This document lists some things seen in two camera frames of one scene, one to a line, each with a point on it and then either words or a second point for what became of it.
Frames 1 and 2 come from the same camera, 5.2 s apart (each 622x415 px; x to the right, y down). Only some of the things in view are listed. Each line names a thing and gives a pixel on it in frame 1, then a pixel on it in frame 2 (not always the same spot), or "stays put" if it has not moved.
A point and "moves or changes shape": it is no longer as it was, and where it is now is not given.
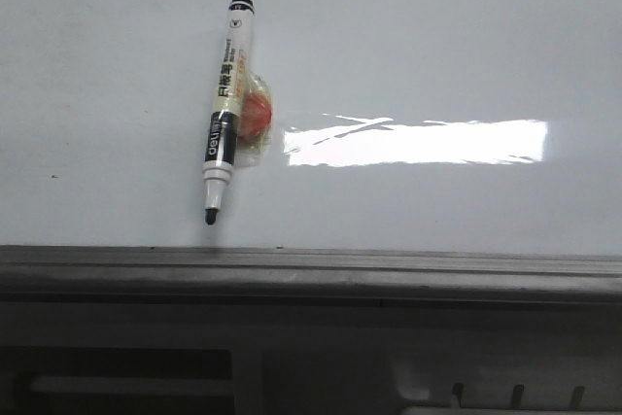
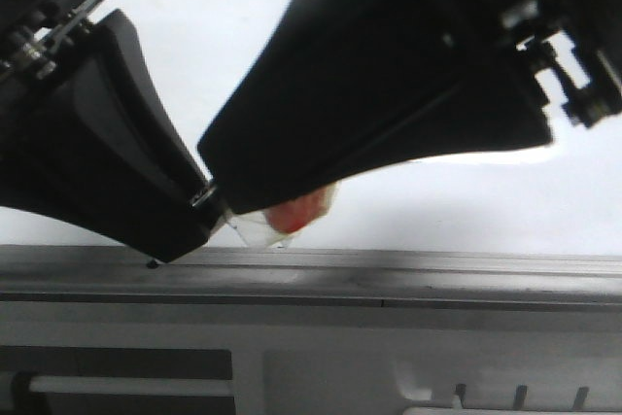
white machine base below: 310,359 stays put
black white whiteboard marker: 234,70 to 224,206
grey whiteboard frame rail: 109,274 stays put
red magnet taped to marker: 256,119 moves or changes shape
